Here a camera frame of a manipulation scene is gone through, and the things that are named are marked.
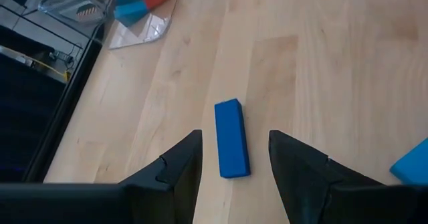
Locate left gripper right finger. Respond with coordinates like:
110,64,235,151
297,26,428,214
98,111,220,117
269,129,428,224

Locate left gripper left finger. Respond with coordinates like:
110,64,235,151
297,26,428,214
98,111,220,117
0,129,203,224

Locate dark blue rectangular block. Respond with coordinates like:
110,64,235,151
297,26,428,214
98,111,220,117
214,98,252,179

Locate clear plastic bin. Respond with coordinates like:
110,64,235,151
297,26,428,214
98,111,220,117
37,0,183,50

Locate black mat orange striped edge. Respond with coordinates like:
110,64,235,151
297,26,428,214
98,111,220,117
76,3,103,21

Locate black metal rig frame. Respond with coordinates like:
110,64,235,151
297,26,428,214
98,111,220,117
21,23,105,184

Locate yellow cable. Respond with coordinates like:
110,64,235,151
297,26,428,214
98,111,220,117
0,45,71,82

